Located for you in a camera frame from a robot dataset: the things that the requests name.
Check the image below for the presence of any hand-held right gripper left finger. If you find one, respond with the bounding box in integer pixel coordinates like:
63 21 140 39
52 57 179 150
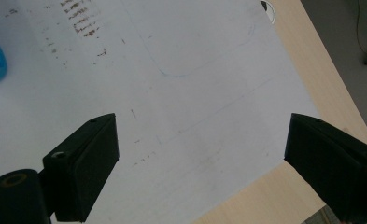
42 113 120 223

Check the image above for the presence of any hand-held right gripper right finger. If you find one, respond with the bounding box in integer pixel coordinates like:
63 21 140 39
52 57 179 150
284 112 367 224

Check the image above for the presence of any thin black cable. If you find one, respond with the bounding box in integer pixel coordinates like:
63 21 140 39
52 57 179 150
356 0 367 58

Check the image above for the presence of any white stained paper sheet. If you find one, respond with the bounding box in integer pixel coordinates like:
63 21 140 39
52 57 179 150
0 0 321 224

